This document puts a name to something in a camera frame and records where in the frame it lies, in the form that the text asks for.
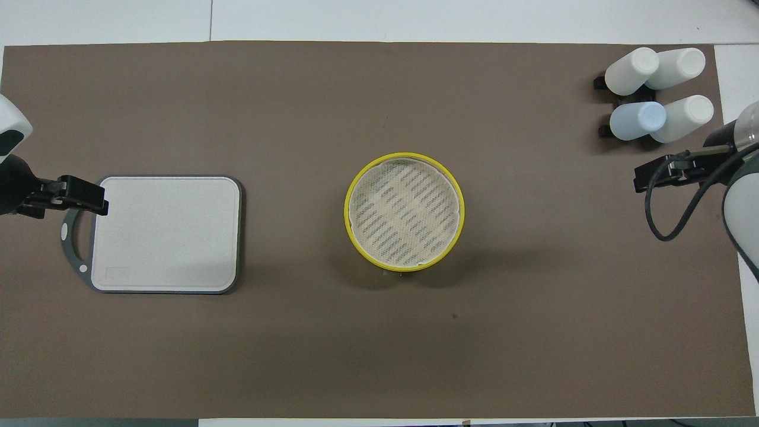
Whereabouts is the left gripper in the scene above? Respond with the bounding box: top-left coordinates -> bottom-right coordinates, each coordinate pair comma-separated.
0,155 -> 110,218

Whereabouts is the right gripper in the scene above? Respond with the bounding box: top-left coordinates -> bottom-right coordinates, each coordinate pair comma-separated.
634,122 -> 742,193

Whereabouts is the white mesh steamer liner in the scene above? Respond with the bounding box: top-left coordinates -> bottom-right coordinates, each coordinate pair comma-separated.
349,157 -> 461,266

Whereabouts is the yellow bamboo steamer tier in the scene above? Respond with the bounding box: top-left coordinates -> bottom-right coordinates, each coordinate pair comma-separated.
345,152 -> 465,274

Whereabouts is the light blue bottle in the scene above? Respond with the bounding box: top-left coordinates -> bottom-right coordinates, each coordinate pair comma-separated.
609,101 -> 668,142

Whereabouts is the white bottle bottom right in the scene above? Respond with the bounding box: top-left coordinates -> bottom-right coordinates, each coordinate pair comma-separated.
650,95 -> 715,144

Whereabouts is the white bottle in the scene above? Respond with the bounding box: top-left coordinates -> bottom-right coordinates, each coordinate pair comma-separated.
650,95 -> 715,144
604,47 -> 660,96
645,47 -> 706,91

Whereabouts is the white cutting board grey rim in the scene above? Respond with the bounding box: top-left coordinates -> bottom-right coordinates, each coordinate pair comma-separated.
60,174 -> 244,295

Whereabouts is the white bottle top left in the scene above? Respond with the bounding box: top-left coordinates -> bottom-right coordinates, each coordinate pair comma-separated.
604,47 -> 660,96

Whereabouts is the white bottle top right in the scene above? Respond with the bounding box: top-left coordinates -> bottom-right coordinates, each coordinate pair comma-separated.
645,47 -> 706,91

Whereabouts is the black cup rack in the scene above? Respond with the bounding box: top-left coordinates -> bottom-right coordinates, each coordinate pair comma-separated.
594,72 -> 660,141

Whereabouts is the brown table mat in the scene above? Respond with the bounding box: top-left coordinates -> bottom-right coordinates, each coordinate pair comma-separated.
0,40 -> 755,419

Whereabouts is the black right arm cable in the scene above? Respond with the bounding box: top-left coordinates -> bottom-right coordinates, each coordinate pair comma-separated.
645,148 -> 759,241

